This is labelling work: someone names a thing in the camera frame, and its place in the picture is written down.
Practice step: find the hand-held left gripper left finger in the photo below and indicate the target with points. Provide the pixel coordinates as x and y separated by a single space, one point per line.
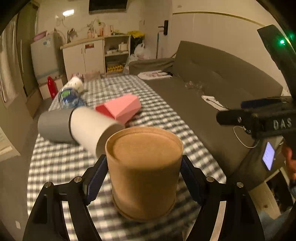
96 183

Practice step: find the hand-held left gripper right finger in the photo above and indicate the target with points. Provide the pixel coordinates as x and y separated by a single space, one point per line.
192 185

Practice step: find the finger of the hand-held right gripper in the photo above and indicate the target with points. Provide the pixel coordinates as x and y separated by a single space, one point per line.
259 103
233 117

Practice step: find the brown paper cup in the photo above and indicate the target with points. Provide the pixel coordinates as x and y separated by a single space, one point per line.
143 176

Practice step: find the white printed cup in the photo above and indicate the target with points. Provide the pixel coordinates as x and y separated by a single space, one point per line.
75 83

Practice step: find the person's right hand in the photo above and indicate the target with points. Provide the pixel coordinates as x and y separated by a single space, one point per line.
289 157

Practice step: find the white paper sheet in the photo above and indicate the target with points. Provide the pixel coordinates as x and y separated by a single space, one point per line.
214 102

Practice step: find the clear plastic wrapper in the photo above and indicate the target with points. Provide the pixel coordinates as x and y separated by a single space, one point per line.
194 85

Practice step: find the grey sofa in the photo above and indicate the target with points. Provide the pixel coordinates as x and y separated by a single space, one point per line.
203 69

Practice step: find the grey and white tumbler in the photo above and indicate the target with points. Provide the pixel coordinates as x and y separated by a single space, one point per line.
85 126

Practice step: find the pink paper box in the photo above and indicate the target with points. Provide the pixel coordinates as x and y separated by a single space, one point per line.
122 107

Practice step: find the clear water bottle blue label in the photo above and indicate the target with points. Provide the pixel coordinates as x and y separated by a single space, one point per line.
68 98

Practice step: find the magazine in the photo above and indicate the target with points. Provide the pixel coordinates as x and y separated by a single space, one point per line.
155 74

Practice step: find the red canister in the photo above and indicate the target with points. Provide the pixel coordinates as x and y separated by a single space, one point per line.
52 88

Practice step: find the cardboard box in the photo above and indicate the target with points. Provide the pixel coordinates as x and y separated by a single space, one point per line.
44 89

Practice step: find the white plastic bag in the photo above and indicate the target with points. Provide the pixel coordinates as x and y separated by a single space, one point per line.
141 51

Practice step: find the white kitchen cabinet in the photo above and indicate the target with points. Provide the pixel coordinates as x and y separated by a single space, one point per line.
83 58

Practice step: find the yellow bag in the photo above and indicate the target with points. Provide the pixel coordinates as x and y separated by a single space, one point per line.
136 34

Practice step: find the open white shelf unit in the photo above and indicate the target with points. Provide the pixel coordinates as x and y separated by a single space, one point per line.
116 53

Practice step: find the small white fridge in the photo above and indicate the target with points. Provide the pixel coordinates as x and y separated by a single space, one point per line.
44 58

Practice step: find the metal faucet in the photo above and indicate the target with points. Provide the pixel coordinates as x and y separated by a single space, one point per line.
71 34

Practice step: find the pink kettle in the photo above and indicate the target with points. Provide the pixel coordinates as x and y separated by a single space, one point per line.
107 30

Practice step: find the pink basin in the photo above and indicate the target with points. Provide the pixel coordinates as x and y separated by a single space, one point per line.
40 36

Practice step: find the dark window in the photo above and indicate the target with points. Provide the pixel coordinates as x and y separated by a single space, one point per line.
107 5

